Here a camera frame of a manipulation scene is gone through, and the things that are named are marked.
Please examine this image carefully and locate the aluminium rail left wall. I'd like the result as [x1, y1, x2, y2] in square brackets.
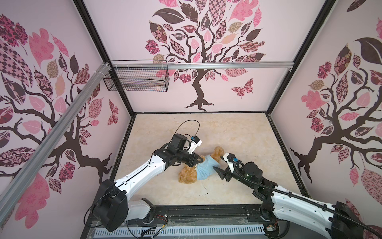
[1, 62, 110, 224]

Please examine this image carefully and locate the brown teddy bear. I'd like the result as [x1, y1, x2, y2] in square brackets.
[178, 146, 225, 184]

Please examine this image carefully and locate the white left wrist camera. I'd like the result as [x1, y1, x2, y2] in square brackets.
[188, 135, 202, 154]

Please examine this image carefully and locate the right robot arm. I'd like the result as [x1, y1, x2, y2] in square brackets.
[214, 160, 382, 239]

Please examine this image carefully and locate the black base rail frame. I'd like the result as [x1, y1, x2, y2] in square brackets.
[80, 203, 339, 239]

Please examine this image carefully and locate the aluminium rail back wall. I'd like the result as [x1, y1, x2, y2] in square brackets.
[111, 60, 294, 70]

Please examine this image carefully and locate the black wire basket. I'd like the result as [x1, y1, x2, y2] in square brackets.
[103, 60, 170, 92]

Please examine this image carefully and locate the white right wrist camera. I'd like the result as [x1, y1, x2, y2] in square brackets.
[222, 152, 238, 173]

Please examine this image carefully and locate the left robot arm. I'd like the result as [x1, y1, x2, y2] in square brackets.
[89, 133, 203, 232]

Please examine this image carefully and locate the light blue bear hoodie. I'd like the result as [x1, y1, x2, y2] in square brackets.
[196, 155, 219, 180]

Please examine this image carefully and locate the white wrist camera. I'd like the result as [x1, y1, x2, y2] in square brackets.
[222, 152, 238, 173]
[188, 135, 202, 154]

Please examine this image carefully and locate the thin black cable left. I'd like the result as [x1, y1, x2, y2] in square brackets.
[173, 119, 201, 138]

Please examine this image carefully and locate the black corrugated cable right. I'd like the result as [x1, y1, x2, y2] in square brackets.
[232, 161, 382, 239]

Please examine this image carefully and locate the white slotted cable duct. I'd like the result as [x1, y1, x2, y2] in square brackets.
[91, 225, 265, 239]

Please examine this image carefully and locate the aluminium rail wall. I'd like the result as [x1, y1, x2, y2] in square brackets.
[111, 60, 294, 70]
[1, 62, 110, 224]

